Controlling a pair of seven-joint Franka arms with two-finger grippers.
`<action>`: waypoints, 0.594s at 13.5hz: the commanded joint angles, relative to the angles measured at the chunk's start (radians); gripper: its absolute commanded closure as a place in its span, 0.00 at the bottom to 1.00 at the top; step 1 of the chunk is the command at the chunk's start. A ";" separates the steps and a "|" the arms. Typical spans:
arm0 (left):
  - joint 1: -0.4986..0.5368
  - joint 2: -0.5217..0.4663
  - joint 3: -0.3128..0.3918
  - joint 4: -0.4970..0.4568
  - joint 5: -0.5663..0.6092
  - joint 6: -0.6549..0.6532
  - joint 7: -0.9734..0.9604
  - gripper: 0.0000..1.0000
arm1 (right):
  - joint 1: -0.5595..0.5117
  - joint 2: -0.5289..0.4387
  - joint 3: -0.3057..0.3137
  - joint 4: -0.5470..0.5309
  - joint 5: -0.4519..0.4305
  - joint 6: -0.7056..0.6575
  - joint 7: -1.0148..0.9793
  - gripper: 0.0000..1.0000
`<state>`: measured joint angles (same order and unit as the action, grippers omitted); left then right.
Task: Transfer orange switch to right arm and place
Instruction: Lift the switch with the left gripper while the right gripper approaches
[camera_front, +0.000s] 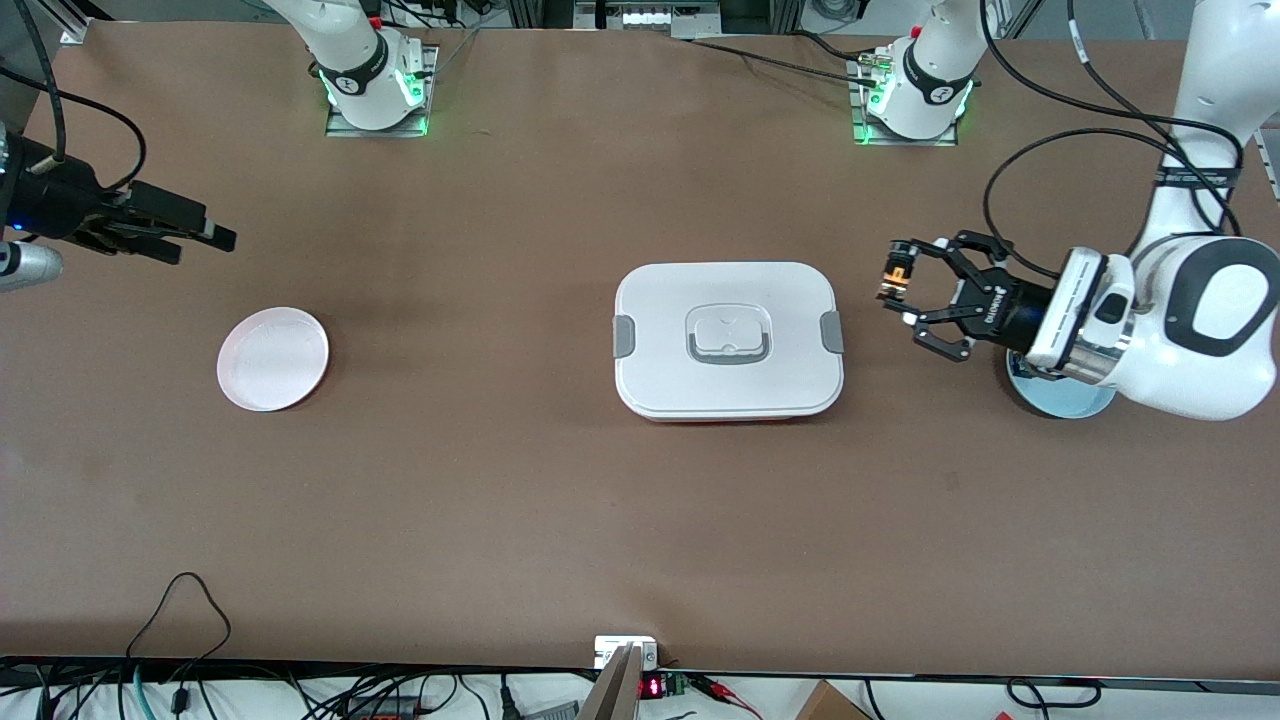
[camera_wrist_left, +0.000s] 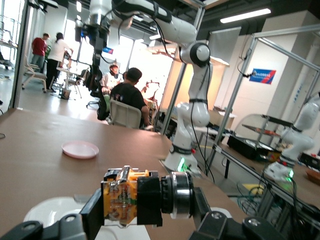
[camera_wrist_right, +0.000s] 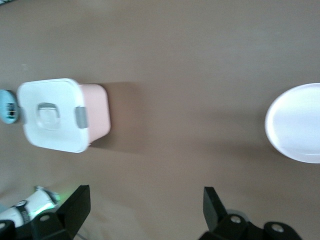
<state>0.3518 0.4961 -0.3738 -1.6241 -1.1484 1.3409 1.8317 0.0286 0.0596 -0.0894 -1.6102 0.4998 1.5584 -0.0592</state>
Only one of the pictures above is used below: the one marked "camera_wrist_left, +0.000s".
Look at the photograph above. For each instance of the long ceiling light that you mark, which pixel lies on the long ceiling light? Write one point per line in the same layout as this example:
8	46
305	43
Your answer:
245	15

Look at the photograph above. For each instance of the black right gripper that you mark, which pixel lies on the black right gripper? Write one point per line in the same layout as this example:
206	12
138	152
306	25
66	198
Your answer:
98	37

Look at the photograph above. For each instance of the small blue red sign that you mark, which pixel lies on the small blue red sign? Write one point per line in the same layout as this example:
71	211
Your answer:
108	50

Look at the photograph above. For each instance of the white lidded lunch box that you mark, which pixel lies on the white lidded lunch box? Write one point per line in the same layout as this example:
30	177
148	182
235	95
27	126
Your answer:
50	210

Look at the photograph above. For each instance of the white round plate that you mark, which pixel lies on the white round plate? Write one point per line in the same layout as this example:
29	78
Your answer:
80	150

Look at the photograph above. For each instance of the aluminium frame cage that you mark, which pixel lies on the aluminium frame cage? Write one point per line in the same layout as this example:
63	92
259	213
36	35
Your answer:
233	97

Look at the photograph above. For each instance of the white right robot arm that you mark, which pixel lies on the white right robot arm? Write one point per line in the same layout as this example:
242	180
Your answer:
197	115

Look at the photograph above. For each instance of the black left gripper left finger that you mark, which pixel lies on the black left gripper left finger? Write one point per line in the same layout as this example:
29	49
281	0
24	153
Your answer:
92	220

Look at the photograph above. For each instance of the black office chair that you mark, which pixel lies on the black office chair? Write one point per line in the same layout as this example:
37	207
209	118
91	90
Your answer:
102	110

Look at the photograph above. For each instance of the large blue red sign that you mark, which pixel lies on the large blue red sign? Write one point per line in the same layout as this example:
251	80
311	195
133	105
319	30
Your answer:
262	76

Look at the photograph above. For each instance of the black equipment case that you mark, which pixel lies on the black equipment case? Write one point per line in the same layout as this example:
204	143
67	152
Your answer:
240	145

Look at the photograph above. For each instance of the white plastic chair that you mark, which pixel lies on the white plastic chair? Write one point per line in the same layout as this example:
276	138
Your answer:
125	115

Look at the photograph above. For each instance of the grey metal chair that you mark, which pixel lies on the grey metal chair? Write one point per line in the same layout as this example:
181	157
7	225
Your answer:
37	76

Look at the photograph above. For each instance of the person in red shirt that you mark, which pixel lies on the person in red shirt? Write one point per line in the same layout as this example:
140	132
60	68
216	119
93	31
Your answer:
39	47

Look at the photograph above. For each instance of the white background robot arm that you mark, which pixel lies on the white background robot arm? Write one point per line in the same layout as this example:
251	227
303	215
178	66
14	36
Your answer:
300	142

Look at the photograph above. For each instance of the person in black shirt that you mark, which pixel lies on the person in black shirt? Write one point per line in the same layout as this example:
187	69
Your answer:
127	95

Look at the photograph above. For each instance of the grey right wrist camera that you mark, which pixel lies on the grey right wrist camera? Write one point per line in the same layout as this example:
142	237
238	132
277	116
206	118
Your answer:
78	33

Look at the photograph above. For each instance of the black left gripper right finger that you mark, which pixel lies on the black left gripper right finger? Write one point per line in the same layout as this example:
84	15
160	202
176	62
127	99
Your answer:
215	227

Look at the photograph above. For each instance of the seated person light top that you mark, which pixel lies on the seated person light top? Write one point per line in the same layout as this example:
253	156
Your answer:
108	80

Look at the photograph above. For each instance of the person in white shirt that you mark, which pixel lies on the person in white shirt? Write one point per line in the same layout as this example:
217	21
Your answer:
57	50

